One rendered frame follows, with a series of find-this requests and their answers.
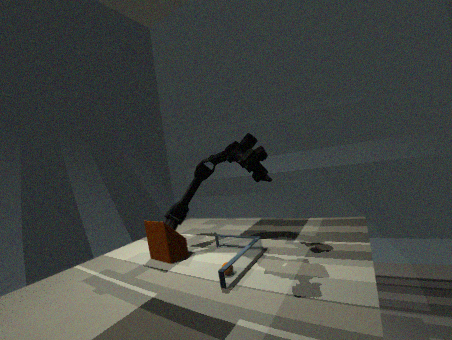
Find clear glass corner walls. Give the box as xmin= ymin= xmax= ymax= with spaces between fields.
xmin=216 ymin=236 xmax=262 ymax=288

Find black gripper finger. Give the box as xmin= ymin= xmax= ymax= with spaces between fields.
xmin=255 ymin=173 xmax=272 ymax=182
xmin=247 ymin=155 xmax=268 ymax=174

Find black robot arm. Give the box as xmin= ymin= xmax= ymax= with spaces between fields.
xmin=165 ymin=133 xmax=268 ymax=231

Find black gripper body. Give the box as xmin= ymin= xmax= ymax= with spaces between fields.
xmin=238 ymin=149 xmax=260 ymax=182

